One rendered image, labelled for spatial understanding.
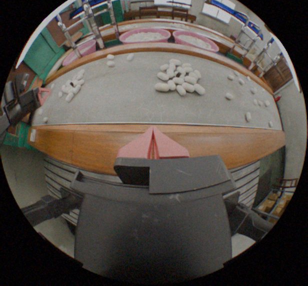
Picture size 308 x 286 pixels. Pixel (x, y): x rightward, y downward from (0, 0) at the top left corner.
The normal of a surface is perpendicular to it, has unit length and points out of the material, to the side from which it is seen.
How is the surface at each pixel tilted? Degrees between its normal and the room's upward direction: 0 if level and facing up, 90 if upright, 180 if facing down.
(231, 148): 0
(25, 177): 90
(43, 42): 90
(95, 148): 0
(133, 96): 0
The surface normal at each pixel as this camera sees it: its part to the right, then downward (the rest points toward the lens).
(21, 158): 1.00, -0.01
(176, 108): -0.01, -0.23
